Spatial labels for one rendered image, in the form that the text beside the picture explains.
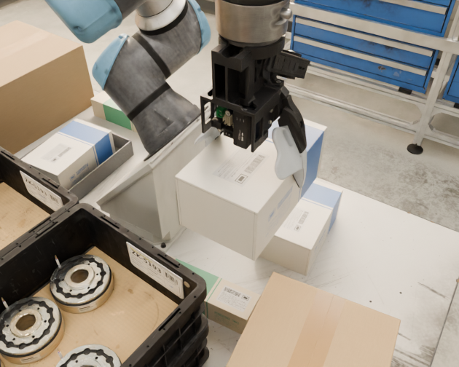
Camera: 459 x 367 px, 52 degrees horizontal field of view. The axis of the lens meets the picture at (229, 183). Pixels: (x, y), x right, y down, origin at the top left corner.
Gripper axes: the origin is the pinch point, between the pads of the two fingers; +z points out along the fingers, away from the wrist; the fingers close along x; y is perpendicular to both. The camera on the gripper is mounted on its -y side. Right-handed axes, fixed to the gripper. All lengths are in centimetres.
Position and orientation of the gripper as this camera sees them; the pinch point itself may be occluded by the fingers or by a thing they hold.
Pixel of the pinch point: (255, 164)
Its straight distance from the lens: 64.6
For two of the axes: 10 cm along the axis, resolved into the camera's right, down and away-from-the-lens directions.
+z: 0.0, 7.3, 6.8
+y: -5.3, 5.8, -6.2
